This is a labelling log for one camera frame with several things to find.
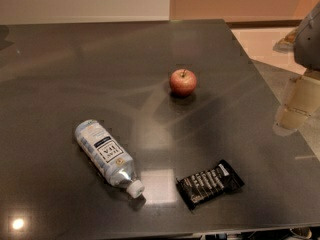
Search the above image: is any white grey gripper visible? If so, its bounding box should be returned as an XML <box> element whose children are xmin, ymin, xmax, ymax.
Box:
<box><xmin>275</xmin><ymin>1</ymin><xmax>320</xmax><ymax>131</ymax></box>

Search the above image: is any red apple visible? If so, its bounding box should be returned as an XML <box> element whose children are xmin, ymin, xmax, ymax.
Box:
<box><xmin>169</xmin><ymin>69</ymin><xmax>197</xmax><ymax>97</ymax></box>

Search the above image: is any blue plastic water bottle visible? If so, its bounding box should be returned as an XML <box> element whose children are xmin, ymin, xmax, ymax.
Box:
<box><xmin>75</xmin><ymin>119</ymin><xmax>145</xmax><ymax>198</ymax></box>

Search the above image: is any black snack bar wrapper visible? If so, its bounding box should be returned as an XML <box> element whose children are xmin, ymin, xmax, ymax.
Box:
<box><xmin>176</xmin><ymin>160</ymin><xmax>245</xmax><ymax>210</ymax></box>

